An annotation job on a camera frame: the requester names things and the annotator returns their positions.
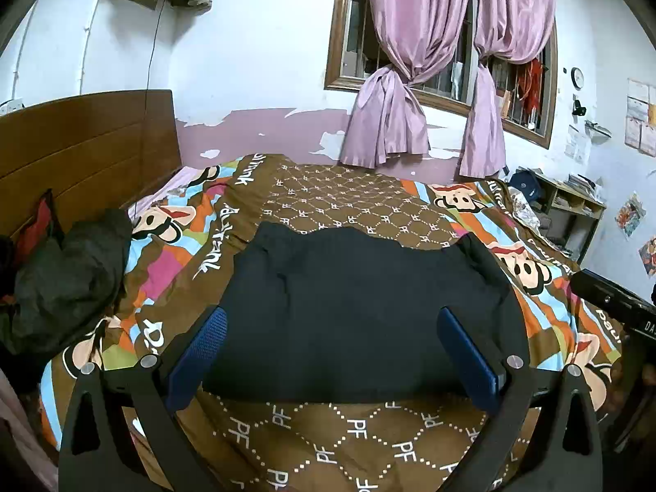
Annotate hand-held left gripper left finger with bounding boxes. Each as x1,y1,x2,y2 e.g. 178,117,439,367
59,306,229,492

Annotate dark navy padded jacket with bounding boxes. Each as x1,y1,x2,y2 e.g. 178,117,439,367
202,221,531,405

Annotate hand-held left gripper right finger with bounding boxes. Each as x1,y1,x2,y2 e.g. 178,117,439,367
440,307,604,492

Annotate red hanging cloth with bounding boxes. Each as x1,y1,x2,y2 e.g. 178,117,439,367
517,59,544,116

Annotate crinkled plastic bag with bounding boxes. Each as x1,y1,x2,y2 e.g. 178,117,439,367
506,187,545,232

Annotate printed cartoon blanket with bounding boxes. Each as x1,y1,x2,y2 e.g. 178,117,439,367
38,153,629,492

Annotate dark green clothes pile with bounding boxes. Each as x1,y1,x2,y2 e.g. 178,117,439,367
0,207,134,354

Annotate purple curtain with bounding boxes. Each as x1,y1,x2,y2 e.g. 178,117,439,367
458,0,557,178
339,0,475,169

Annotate colourful wall poster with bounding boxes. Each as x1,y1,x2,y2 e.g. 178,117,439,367
638,236,656,278
614,192,647,240

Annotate pink bed sheet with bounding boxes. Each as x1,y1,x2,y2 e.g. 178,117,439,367
122,166,207,212

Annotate wall calendar sheets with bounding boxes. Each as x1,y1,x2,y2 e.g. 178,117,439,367
624,79,656,157

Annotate wooden headboard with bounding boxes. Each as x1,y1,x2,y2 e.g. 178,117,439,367
0,89,182,239

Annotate wooden shelf unit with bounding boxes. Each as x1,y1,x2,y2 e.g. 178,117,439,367
512,168,607,262

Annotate white wall papers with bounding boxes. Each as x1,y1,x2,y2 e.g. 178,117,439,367
564,124,591,164

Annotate black cable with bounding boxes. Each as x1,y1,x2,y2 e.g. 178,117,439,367
143,0,166,94

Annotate red pillow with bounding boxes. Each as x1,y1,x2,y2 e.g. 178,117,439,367
10,189,65,267

